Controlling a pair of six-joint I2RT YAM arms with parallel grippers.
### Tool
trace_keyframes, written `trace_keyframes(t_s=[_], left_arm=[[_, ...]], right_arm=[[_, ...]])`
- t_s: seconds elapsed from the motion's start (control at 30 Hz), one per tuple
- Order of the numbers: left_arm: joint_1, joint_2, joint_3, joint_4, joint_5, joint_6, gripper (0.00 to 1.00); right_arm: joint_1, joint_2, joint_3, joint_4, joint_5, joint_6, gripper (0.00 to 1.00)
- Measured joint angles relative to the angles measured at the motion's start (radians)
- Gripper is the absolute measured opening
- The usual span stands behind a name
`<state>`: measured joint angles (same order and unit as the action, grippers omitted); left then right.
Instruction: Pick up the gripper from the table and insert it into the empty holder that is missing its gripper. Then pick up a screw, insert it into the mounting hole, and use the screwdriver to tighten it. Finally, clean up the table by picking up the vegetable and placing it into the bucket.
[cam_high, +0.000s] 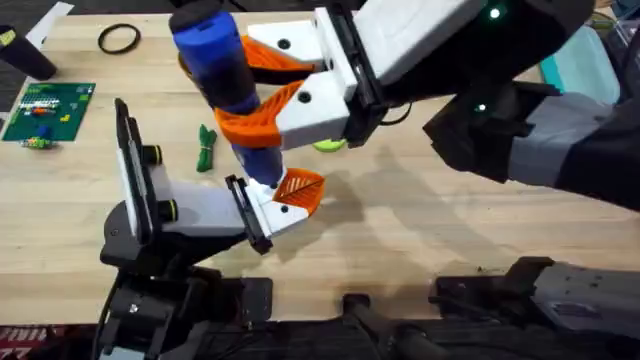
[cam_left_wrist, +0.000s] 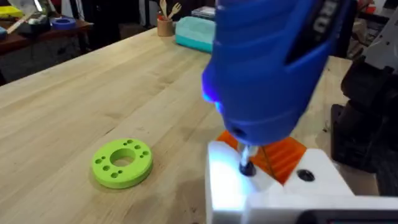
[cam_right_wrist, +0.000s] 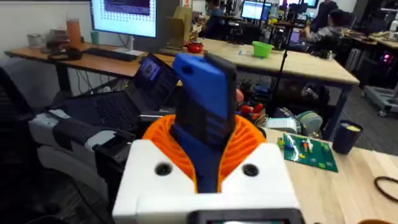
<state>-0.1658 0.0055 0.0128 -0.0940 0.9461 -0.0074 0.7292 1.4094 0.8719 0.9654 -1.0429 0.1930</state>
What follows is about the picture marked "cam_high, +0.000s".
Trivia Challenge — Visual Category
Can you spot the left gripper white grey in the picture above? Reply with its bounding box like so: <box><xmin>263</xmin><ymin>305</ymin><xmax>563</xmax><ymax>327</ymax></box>
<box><xmin>99</xmin><ymin>167</ymin><xmax>326</xmax><ymax>277</ymax></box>

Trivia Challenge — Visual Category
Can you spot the blue electric screwdriver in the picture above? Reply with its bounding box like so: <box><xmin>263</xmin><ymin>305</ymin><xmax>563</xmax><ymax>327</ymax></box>
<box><xmin>168</xmin><ymin>0</ymin><xmax>289</xmax><ymax>190</ymax></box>

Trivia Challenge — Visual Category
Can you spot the green disc with holes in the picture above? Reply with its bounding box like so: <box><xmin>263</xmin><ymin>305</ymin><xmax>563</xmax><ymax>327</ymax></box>
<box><xmin>311</xmin><ymin>139</ymin><xmax>348</xmax><ymax>154</ymax></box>

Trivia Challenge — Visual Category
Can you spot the black upright wrist plate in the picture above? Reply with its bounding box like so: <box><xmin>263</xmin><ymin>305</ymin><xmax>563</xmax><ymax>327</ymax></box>
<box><xmin>113</xmin><ymin>97</ymin><xmax>180</xmax><ymax>246</ymax></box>

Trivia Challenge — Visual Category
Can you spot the green board with toy blocks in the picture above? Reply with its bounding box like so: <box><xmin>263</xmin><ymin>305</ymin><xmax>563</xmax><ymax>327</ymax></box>
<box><xmin>1</xmin><ymin>82</ymin><xmax>97</xmax><ymax>144</ymax></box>

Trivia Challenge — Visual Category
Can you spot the white paper sheet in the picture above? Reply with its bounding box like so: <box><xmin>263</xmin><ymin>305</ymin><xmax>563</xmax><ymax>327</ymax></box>
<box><xmin>24</xmin><ymin>1</ymin><xmax>76</xmax><ymax>51</ymax></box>

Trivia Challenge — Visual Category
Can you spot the small green toy block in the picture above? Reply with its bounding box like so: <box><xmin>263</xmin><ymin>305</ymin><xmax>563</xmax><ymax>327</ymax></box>
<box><xmin>20</xmin><ymin>137</ymin><xmax>55</xmax><ymax>151</ymax></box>

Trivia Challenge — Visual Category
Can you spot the black cylinder with yellow label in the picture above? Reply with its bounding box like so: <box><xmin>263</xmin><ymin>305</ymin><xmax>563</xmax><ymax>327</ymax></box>
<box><xmin>0</xmin><ymin>24</ymin><xmax>58</xmax><ymax>82</ymax></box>

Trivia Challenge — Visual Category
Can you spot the pale teal box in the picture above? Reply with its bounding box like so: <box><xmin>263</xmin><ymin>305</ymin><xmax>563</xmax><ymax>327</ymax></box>
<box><xmin>538</xmin><ymin>24</ymin><xmax>622</xmax><ymax>106</ymax></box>

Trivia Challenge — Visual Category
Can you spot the red printed mat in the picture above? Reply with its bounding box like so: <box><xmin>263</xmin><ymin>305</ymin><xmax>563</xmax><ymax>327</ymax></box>
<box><xmin>0</xmin><ymin>324</ymin><xmax>69</xmax><ymax>360</ymax></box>

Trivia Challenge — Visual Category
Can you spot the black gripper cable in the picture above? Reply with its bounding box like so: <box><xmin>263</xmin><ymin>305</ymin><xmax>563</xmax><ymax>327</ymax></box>
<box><xmin>378</xmin><ymin>101</ymin><xmax>414</xmax><ymax>127</ymax></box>

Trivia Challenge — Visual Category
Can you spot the black rail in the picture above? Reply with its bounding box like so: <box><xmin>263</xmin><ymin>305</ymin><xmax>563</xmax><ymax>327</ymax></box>
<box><xmin>199</xmin><ymin>293</ymin><xmax>640</xmax><ymax>360</ymax></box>

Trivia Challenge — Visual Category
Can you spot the black ring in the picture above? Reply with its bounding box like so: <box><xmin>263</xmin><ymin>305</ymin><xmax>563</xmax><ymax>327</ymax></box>
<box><xmin>97</xmin><ymin>22</ymin><xmax>143</xmax><ymax>56</ymax></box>

